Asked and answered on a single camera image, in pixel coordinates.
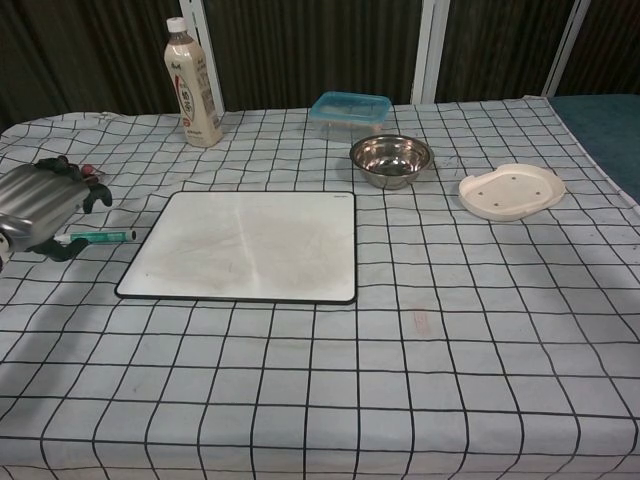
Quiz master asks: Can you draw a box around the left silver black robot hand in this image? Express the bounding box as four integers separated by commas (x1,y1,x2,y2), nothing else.
0,162,114,264

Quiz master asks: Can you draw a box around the green whiteboard marker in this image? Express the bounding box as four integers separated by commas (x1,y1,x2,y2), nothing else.
53,228,138,247

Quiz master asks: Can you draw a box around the dark red grape bunch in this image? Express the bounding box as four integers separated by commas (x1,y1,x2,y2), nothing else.
37,155,107,183

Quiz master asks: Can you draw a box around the milk tea plastic bottle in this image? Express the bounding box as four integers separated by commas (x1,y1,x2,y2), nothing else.
163,16,224,149

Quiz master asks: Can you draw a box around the clear container with blue lid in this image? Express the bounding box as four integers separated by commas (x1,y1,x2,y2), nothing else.
307,90,393,143

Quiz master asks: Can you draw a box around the stainless steel bowl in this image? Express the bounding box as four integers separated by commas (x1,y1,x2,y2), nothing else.
349,134,434,191

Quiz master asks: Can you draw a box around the white black checked tablecloth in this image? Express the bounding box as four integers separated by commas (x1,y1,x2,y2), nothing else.
0,94,640,480

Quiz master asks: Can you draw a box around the cream plastic tray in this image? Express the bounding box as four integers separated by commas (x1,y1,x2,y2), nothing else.
458,162,567,222

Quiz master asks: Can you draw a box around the white dry-erase board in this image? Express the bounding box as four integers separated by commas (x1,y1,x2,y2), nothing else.
114,190,358,305

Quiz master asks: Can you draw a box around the white metal frame post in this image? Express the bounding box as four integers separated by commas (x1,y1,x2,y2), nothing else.
410,0,451,106
541,0,584,99

